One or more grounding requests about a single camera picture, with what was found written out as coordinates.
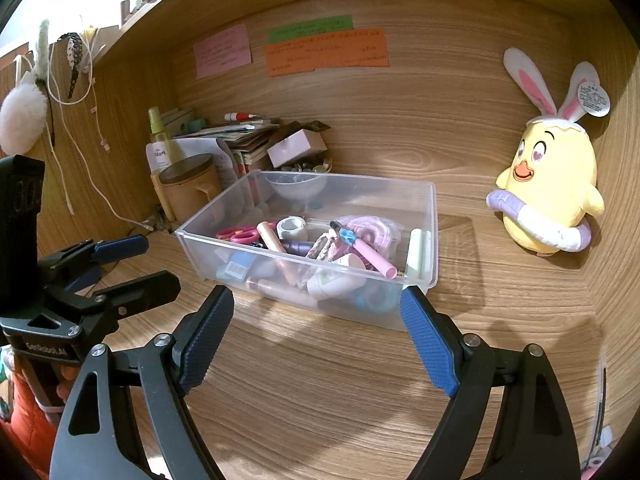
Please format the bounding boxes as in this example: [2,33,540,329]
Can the person's left hand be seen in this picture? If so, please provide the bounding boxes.
[52,366,76,406]

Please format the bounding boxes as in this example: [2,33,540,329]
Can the green sticky note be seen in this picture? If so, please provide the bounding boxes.
[266,16,354,45]

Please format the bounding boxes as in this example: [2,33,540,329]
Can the pink sticky note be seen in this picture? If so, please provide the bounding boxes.
[193,23,252,80]

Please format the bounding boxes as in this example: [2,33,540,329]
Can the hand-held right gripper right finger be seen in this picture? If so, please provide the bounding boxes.
[399,285,583,480]

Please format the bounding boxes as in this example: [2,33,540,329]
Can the pink scissors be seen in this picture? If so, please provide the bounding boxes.
[216,226,261,246]

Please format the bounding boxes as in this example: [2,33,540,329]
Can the clear plastic bin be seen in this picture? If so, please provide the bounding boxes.
[174,170,440,332]

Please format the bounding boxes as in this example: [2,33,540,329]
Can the orange cloth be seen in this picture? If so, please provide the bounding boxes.
[0,370,61,461]

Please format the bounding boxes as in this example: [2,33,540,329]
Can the white plastic clip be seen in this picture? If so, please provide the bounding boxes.
[595,425,613,461]

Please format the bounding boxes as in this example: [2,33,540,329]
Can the pink coiled cord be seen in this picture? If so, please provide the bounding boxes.
[345,215,401,261]

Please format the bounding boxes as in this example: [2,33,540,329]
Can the braided hair tie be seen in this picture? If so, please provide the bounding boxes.
[306,232,337,261]

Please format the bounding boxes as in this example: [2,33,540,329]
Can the blue tape roll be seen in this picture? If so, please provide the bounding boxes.
[352,287,396,313]

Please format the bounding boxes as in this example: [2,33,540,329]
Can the blue pink pen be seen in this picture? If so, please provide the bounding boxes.
[330,220,398,279]

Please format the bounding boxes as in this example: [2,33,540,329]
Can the pink box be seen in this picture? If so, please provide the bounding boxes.
[266,129,327,170]

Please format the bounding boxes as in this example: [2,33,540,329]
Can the yellow chick plush toy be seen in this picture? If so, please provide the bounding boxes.
[486,47,612,258]

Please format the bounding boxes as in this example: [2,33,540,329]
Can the black lace headband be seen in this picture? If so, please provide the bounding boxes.
[59,32,86,101]

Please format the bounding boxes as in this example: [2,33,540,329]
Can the mint green tube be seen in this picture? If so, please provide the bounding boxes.
[405,228,432,279]

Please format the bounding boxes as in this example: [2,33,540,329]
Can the wooden jar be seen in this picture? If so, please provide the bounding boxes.
[157,154,223,221]

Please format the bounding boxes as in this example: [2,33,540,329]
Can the white cord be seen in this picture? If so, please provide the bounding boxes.
[50,25,156,231]

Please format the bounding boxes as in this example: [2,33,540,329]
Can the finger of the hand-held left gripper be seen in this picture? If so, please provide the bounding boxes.
[37,235,150,291]
[65,270,182,348]

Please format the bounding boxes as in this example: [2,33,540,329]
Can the white cream bottle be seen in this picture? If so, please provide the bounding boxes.
[306,270,361,301]

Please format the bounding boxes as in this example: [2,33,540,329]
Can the white lotion bottle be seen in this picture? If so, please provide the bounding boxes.
[146,142,173,176]

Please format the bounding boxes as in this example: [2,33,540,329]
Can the white tape roll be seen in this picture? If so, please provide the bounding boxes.
[276,216,307,242]

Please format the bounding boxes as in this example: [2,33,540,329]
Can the orange sticky note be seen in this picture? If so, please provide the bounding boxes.
[264,28,390,77]

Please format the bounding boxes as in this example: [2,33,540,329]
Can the stack of books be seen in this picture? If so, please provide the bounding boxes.
[172,117,286,181]

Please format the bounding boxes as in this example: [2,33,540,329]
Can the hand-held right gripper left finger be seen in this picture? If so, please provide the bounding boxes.
[50,284,236,480]

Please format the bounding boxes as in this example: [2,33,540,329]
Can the green spray bottle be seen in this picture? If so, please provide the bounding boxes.
[147,106,172,166]

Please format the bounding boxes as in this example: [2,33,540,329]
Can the beige concealer tube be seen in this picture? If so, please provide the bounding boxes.
[245,277,296,298]

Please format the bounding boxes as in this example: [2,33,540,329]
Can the peach cosmetic tube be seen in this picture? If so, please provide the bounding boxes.
[256,221,301,285]

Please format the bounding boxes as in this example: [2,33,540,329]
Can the white fluffy pom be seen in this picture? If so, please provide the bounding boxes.
[0,80,45,155]

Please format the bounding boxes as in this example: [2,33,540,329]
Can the mint compact case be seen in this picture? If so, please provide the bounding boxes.
[216,252,256,281]

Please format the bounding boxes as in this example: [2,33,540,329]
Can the clear plastic bowl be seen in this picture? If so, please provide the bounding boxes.
[264,172,328,206]

